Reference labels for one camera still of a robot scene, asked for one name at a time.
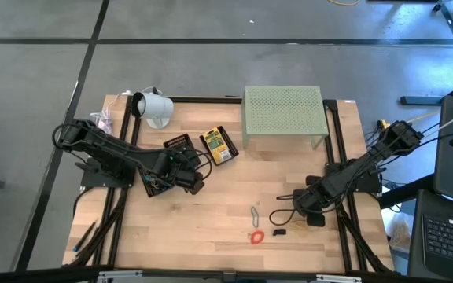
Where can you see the yellow green crayon box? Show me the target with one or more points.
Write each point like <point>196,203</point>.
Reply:
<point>215,145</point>

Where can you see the yellow power plug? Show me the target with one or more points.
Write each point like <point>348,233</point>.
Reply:
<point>384,125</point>

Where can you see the silver frame bracket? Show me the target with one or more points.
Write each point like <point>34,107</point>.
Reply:
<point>120,274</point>
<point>338,278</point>

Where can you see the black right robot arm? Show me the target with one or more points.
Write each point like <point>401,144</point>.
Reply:
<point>368,169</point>

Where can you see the black laptop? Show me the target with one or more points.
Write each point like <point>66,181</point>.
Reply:
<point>450,239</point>

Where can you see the black aluminium rail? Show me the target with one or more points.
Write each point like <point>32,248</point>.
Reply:
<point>34,275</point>
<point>207,100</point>

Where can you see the black plastic mesh basket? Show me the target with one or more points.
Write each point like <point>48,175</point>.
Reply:
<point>159,192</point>
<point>179,141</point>
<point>232,151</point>

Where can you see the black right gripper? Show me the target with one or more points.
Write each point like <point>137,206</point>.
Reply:
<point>315,198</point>

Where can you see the grey-blue desk foot bar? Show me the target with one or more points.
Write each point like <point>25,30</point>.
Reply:
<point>419,100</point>

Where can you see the black aluminium frame rails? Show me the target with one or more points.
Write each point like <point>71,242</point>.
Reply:
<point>346,236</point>
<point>112,220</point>

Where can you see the green perforated metal shelf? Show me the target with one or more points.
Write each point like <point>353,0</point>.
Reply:
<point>283,110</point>

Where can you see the clear bag of rubber bands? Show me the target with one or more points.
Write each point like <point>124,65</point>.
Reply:
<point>400,234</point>

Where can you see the black binder clip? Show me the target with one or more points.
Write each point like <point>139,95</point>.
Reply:
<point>278,232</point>

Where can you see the black pen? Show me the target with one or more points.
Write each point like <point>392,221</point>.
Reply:
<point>85,236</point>

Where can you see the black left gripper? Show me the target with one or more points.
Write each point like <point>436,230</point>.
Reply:
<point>175,171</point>

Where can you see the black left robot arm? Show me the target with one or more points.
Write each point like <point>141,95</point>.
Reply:
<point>112,153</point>

